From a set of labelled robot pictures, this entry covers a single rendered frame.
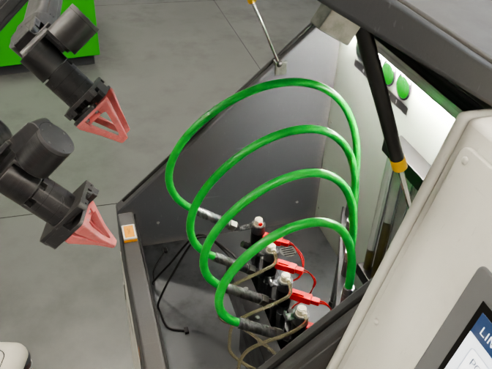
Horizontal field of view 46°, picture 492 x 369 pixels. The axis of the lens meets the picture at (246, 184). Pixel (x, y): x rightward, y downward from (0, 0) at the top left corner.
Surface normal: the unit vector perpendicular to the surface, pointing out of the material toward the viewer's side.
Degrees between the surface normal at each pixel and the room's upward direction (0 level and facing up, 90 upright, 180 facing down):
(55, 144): 44
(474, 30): 0
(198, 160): 90
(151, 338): 0
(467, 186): 76
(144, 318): 0
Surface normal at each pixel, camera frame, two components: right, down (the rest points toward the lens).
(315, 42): 0.28, 0.57
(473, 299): -0.92, -0.07
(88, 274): 0.04, -0.81
